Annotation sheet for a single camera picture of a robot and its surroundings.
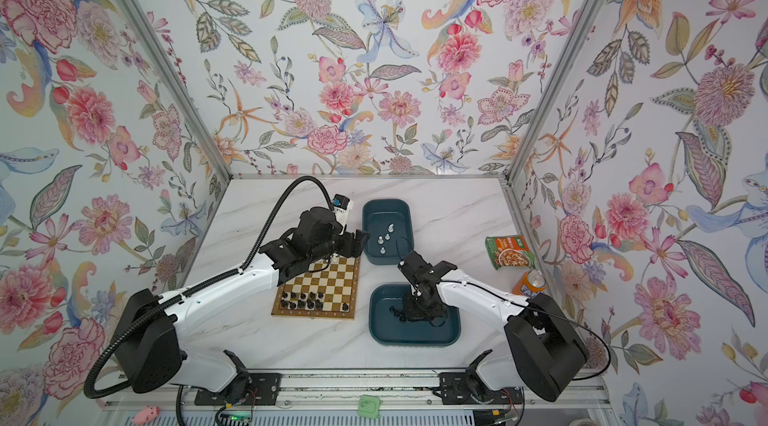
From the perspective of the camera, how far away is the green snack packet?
980mm

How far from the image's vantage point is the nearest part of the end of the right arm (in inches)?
24.4

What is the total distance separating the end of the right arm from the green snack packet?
35 cm
